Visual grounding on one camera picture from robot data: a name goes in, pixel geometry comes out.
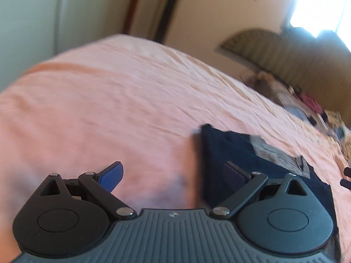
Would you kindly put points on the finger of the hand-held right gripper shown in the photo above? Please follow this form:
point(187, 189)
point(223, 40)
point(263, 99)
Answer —
point(347, 171)
point(346, 184)

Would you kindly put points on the glass wardrobe sliding door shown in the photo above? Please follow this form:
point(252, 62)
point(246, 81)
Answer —
point(27, 19)

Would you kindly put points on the dark navy garment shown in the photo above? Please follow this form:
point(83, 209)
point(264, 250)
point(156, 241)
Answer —
point(219, 150)

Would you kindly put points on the brown wooden door frame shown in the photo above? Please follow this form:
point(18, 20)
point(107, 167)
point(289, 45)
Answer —
point(133, 5)

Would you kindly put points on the grey knit sweater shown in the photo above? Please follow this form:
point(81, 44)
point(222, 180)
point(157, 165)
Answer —
point(271, 152)

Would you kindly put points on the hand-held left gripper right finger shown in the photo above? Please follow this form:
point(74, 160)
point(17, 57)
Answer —
point(233, 176)

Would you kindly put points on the pink bed sheet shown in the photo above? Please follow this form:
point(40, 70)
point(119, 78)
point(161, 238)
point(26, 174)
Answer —
point(109, 101)

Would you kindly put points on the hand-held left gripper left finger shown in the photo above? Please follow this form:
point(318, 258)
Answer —
point(113, 176)

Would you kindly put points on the olive arched headboard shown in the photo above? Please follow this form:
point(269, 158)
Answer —
point(274, 49)

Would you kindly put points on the bright window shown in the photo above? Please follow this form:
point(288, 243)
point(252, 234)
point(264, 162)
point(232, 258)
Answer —
point(320, 2)

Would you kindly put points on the dark door frame strip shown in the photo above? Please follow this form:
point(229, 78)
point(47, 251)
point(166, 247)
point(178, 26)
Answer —
point(168, 8)

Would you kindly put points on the pile of mixed clothes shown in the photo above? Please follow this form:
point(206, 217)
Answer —
point(307, 106)

